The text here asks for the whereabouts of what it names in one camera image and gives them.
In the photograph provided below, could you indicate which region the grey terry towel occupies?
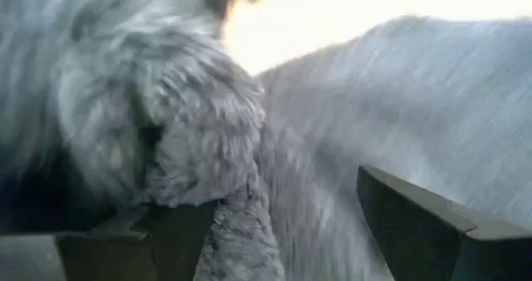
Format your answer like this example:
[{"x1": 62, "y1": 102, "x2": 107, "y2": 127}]
[{"x1": 0, "y1": 0, "x2": 532, "y2": 281}]

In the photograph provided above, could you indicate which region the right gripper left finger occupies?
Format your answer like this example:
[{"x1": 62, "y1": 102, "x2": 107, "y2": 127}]
[{"x1": 53, "y1": 200, "x2": 218, "y2": 281}]

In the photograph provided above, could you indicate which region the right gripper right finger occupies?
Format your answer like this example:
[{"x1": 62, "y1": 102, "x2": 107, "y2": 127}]
[{"x1": 356, "y1": 165, "x2": 532, "y2": 281}]

